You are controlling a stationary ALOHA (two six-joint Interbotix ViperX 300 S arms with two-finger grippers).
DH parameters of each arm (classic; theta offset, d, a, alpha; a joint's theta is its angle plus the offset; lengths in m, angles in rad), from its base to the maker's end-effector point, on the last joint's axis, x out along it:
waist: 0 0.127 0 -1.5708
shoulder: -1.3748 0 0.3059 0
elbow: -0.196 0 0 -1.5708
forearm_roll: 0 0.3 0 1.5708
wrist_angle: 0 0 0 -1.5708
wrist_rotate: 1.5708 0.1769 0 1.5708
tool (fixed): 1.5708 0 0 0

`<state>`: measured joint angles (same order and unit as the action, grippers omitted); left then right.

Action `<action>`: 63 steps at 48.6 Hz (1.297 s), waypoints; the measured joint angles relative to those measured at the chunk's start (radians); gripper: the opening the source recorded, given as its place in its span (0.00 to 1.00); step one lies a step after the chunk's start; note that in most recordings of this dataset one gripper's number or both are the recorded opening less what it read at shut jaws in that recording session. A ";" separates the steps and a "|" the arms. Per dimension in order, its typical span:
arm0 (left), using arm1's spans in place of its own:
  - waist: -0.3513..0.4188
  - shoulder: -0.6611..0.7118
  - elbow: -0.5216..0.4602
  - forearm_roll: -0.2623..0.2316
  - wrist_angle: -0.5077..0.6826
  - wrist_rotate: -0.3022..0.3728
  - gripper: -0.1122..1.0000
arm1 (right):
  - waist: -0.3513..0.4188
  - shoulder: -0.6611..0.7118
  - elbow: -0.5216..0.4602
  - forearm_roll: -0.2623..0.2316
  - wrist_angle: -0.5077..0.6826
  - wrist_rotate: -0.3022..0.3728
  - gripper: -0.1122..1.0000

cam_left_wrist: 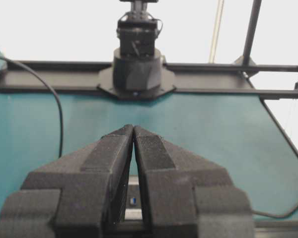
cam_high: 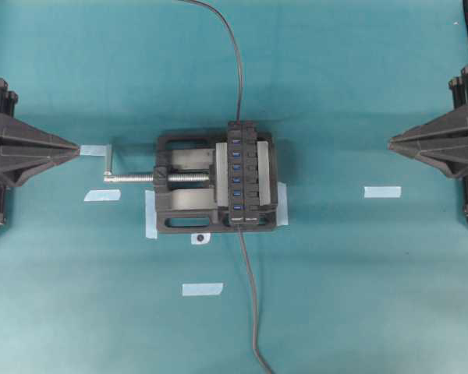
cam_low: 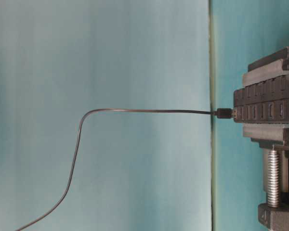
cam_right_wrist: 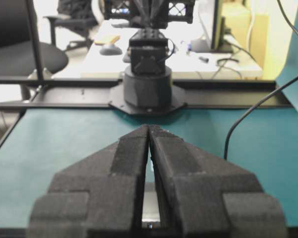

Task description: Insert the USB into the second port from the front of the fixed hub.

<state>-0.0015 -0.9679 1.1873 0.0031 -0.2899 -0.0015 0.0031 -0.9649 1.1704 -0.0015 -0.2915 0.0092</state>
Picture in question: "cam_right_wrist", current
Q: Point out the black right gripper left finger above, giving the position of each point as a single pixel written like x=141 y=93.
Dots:
x=100 y=196

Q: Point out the black office chair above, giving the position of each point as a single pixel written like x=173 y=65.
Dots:
x=16 y=52

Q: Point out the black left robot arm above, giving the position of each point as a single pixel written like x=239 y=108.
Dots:
x=147 y=87

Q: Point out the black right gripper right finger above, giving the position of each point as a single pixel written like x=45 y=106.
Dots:
x=211 y=197

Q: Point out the computer monitor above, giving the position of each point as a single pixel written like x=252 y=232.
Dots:
x=209 y=13

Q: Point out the black aluminium frame rail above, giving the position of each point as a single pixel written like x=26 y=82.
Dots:
x=193 y=94

